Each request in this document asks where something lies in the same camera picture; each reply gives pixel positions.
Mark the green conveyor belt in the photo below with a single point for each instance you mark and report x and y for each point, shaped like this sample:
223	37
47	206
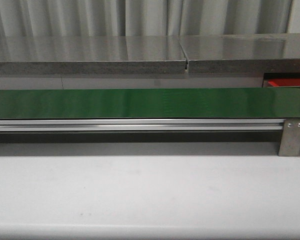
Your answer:
227	103

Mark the grey stone slab right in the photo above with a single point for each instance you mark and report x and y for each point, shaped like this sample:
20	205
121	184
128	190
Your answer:
239	54

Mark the grey stone slab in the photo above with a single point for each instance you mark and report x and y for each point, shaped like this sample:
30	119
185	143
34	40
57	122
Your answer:
239	54
92	55

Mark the grey stone slab left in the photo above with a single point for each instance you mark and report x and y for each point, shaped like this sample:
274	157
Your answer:
92	55

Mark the red plastic tray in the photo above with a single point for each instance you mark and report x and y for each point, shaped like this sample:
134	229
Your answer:
284	82

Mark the white pleated curtain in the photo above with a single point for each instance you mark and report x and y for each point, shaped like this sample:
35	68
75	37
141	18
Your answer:
36	18

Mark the aluminium conveyor side rail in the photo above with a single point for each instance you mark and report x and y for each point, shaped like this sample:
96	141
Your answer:
162	124

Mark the steel conveyor support bracket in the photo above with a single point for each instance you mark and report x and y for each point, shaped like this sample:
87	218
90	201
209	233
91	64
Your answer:
290	140

